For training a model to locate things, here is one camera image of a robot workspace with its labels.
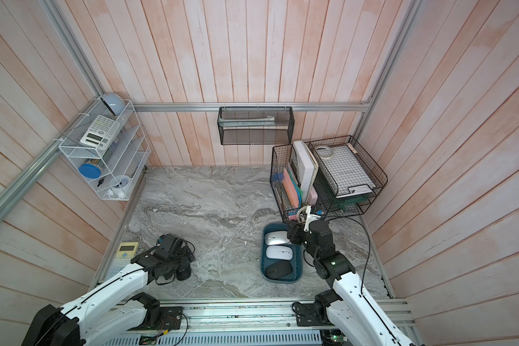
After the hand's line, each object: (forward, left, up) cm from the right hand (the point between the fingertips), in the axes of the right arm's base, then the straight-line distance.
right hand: (292, 221), depth 81 cm
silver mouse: (-1, +5, -12) cm, 13 cm away
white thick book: (+19, -7, +9) cm, 22 cm away
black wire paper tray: (+13, -28, -7) cm, 31 cm away
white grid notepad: (+21, -24, +4) cm, 33 cm away
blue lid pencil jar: (+10, +74, +17) cm, 77 cm away
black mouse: (-14, +5, -13) cm, 20 cm away
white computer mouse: (-7, +4, -13) cm, 16 cm away
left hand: (-11, +42, -14) cm, 46 cm away
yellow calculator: (-11, +68, -13) cm, 70 cm away
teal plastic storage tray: (-15, -2, -14) cm, 21 cm away
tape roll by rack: (+10, -5, -11) cm, 15 cm away
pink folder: (+23, -2, -9) cm, 25 cm away
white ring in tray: (+38, -19, +4) cm, 42 cm away
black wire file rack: (+17, -5, -5) cm, 18 cm away
